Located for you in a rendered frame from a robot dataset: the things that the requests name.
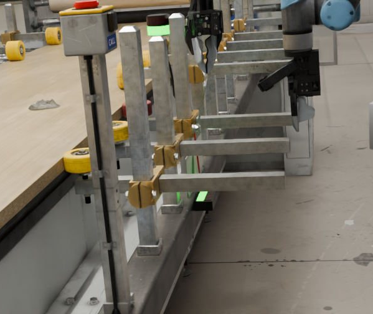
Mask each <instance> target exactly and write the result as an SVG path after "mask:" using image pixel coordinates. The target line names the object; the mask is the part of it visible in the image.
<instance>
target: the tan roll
mask: <svg viewBox="0 0 373 314"><path fill-rule="evenodd" d="M77 1H88V0H35V1H34V5H35V7H37V6H50V10H51V11H52V12H53V13H59V12H60V11H64V10H67V9H71V8H73V4H75V2H77ZM97 1H98V2H99V5H98V6H106V5H113V7H114V8H113V9H127V8H137V7H155V6H174V5H184V4H191V0H97Z"/></svg>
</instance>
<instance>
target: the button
mask: <svg viewBox="0 0 373 314"><path fill-rule="evenodd" d="M98 5H99V2H98V1H97V0H88V1H77V2H75V4H73V7H75V8H76V9H86V8H93V7H98Z"/></svg>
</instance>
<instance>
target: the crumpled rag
mask: <svg viewBox="0 0 373 314"><path fill-rule="evenodd" d="M59 106H61V105H58V104H56V103H55V101H54V100H53V99H51V100H46V101H44V100H43V99H42V100H40V101H37V102H36V104H31V105H30V106H29V109H30V110H31V109H32V110H33V109H35V110H37V109H38V110H39V109H45V108H58V107H59Z"/></svg>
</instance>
